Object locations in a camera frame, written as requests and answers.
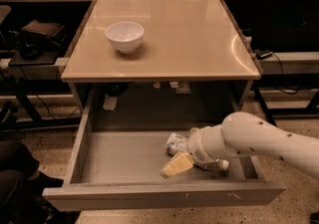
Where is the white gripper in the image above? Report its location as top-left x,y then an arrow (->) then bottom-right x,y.
160,126 -> 214,178

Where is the clear plastic bottle with label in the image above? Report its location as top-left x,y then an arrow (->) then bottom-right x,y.
162,132 -> 229,177

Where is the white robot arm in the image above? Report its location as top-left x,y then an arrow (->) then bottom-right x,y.
160,112 -> 319,179

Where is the open grey drawer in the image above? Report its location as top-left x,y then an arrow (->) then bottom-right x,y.
44,89 -> 285,211

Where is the grey cabinet with beige top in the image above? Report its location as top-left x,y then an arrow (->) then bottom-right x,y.
60,0 -> 262,112

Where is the white ceramic bowl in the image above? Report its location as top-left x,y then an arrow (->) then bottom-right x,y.
105,22 -> 145,54

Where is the person's dark leg and shoe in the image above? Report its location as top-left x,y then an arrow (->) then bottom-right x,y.
0,141 -> 80,224

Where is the small black device with cable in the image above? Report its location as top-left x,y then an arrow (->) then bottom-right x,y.
255,49 -> 273,60

